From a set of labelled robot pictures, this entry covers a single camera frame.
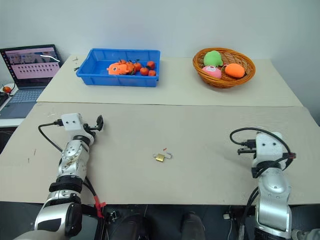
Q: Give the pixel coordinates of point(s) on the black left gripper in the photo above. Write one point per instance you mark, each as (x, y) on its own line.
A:
(92, 130)

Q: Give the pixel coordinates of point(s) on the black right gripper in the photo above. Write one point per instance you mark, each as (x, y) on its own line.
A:
(253, 151)

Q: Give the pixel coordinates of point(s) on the small brass padlock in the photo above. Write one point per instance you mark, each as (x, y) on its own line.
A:
(160, 158)

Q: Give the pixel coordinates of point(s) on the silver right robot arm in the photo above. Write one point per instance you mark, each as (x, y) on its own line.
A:
(272, 185)

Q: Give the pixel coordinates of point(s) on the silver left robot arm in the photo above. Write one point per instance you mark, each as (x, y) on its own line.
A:
(72, 155)

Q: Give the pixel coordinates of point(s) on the blue plastic bin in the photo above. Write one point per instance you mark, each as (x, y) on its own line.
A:
(117, 80)

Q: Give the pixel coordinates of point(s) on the orange plush fish toy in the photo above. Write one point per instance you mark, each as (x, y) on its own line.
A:
(116, 68)

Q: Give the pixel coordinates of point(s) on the small orange tangerine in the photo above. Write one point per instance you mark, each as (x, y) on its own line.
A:
(152, 73)
(150, 64)
(144, 71)
(130, 66)
(121, 62)
(137, 66)

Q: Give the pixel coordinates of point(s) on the small white plug adapter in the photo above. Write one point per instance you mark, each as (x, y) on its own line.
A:
(226, 216)

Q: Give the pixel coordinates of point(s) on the brown wicker basket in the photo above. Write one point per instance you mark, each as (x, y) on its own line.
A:
(222, 82)

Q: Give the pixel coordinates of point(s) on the grey open laptop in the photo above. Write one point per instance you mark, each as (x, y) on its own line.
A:
(22, 97)

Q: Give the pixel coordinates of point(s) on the orange plush fruit toy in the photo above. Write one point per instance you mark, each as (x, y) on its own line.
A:
(234, 70)

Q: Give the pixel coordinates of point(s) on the red tape strip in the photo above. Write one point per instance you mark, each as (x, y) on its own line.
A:
(100, 206)

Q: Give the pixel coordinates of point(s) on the pink plush toy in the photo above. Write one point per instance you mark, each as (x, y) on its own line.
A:
(212, 72)

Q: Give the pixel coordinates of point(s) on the green plush toy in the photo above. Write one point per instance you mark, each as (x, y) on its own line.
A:
(212, 58)

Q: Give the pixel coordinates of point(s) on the orange fruit beside laptop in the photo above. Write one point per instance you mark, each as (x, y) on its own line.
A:
(6, 89)

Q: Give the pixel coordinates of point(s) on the black flat device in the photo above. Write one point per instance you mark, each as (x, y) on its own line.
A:
(2, 99)

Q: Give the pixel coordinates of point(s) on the grey shoe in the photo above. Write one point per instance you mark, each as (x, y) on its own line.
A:
(305, 235)

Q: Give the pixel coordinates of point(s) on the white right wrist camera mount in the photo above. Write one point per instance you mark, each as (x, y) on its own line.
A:
(267, 147)

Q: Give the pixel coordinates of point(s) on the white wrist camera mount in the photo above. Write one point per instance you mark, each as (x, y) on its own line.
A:
(71, 122)
(267, 147)

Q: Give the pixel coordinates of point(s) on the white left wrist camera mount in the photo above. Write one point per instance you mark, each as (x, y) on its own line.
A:
(71, 122)

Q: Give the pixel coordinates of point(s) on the small metal bracket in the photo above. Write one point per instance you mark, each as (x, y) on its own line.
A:
(113, 216)

